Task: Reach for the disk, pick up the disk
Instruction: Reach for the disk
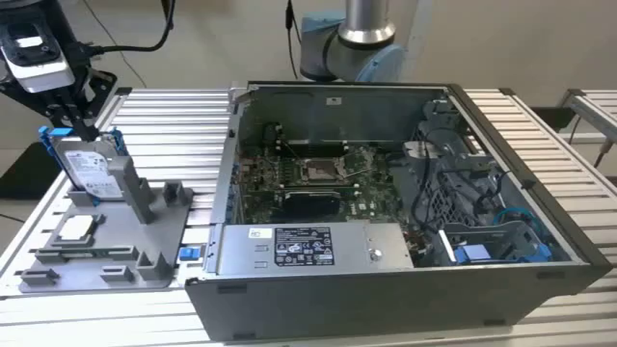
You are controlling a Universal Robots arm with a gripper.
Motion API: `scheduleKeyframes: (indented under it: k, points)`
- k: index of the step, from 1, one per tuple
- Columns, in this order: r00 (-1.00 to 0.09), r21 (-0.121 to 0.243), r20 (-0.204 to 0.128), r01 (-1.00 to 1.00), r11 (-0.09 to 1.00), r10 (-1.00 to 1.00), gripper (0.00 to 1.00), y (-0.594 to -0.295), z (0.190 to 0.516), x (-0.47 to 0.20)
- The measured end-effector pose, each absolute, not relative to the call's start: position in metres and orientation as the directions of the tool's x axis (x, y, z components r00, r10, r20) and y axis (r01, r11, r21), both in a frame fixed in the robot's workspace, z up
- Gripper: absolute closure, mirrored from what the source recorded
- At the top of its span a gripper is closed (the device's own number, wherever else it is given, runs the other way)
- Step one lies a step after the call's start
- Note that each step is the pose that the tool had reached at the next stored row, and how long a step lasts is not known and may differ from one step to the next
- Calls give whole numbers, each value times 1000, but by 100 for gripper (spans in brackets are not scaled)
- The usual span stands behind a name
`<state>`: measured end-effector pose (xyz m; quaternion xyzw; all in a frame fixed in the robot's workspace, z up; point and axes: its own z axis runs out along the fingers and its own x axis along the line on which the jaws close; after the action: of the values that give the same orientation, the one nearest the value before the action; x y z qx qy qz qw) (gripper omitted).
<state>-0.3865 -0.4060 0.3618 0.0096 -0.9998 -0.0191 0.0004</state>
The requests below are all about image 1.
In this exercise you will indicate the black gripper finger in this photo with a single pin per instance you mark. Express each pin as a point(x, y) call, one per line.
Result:
point(102, 90)
point(28, 99)

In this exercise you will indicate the hard disk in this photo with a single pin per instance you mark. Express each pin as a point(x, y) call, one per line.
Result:
point(89, 170)

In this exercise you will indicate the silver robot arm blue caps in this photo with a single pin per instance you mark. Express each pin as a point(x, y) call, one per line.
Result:
point(366, 21)

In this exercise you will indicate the grey disk bay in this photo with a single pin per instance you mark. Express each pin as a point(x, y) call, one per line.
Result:
point(474, 228)

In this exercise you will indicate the silver CPU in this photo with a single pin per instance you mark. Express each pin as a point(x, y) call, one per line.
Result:
point(74, 227)

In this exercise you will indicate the grey plastic parts rack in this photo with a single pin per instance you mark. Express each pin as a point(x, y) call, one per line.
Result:
point(119, 235)

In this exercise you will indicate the dark green RAM stick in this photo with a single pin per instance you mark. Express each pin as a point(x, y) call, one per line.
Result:
point(86, 250)

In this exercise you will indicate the green motherboard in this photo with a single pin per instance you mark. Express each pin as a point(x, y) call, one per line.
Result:
point(259, 202)

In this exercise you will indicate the blue case latch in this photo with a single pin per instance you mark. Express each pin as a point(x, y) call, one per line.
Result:
point(189, 253)

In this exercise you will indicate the CPU socket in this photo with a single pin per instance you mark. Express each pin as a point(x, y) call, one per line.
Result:
point(319, 170)

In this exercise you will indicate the black RAM slot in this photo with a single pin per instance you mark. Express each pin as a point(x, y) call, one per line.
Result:
point(317, 190)
point(317, 184)

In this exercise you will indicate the silver power supply unit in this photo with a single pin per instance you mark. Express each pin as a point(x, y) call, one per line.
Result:
point(241, 253)

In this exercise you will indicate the dark grey PC case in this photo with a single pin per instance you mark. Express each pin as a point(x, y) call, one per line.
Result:
point(337, 303)

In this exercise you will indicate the aluminium slat side table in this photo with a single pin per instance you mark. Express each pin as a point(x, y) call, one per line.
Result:
point(593, 99)

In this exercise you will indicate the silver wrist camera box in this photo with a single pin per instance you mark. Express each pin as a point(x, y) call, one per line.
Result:
point(40, 72)

